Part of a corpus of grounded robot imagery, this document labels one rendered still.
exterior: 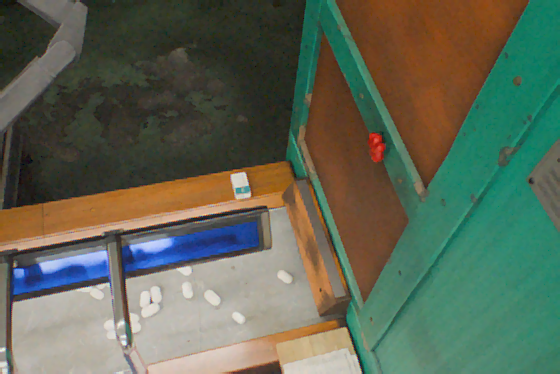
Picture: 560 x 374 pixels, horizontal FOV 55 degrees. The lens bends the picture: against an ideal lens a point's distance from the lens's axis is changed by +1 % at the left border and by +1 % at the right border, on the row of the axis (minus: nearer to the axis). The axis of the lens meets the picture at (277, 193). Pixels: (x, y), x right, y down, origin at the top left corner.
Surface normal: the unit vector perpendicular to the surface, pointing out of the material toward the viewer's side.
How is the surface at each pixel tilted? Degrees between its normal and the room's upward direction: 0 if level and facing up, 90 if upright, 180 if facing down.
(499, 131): 90
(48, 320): 0
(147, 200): 0
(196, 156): 0
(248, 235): 58
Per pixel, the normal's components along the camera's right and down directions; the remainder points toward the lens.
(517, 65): -0.97, 0.18
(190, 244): 0.25, 0.40
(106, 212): 0.07, -0.55
